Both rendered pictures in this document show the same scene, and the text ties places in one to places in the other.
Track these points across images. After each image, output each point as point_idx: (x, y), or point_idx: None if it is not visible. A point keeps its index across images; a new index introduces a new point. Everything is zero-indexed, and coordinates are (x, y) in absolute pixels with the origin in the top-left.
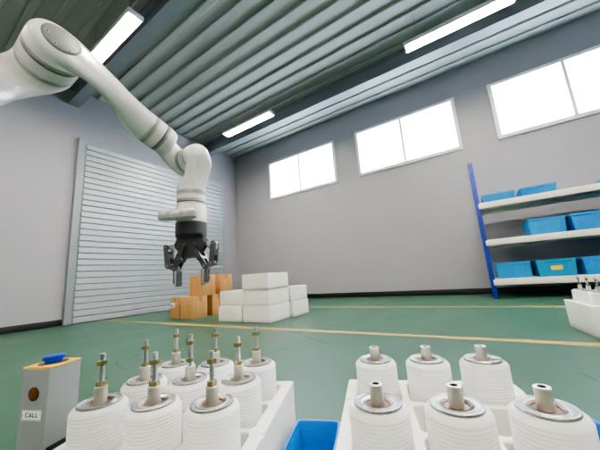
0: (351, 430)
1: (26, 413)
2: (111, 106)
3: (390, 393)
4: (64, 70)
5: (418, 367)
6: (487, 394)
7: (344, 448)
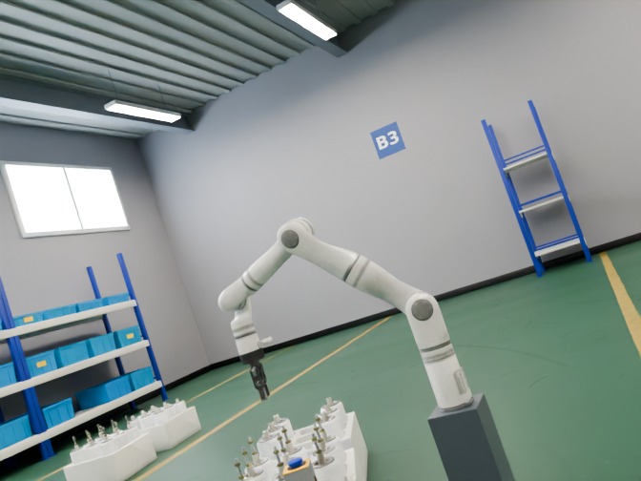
0: (331, 431)
1: None
2: (280, 264)
3: None
4: None
5: (281, 429)
6: (291, 432)
7: None
